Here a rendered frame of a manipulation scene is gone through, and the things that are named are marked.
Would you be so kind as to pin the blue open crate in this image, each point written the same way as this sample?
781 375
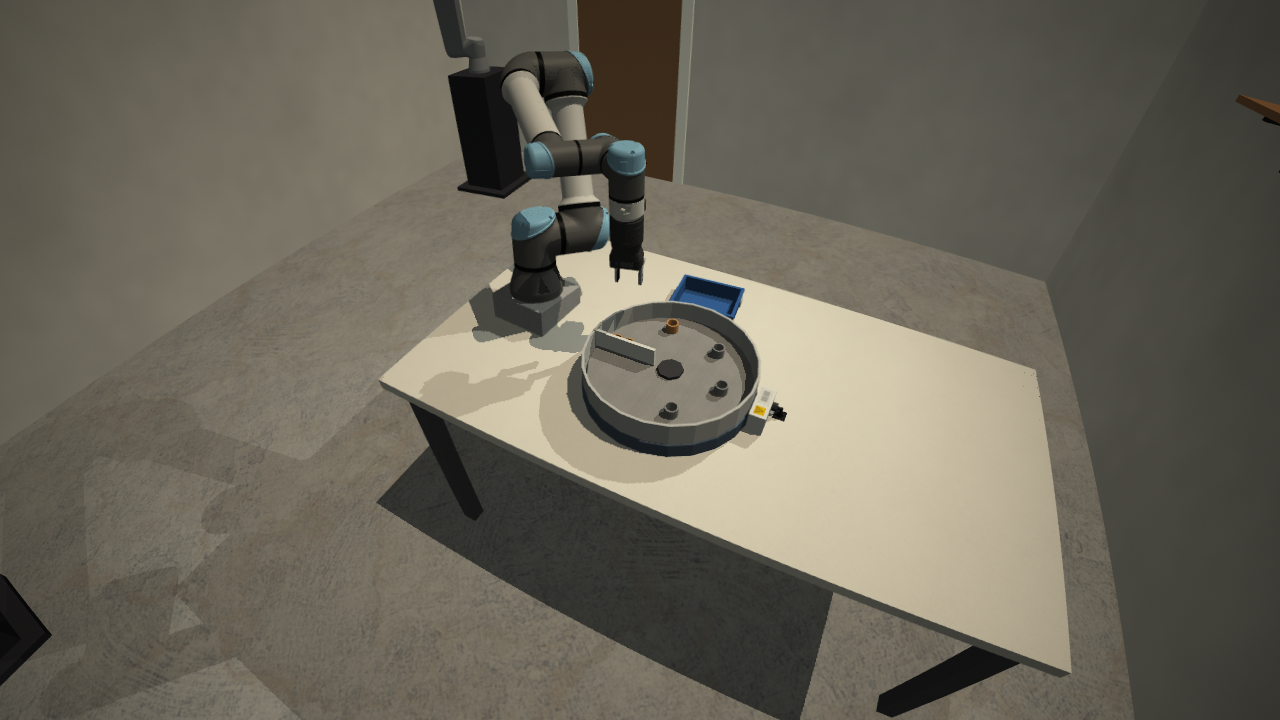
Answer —
711 294

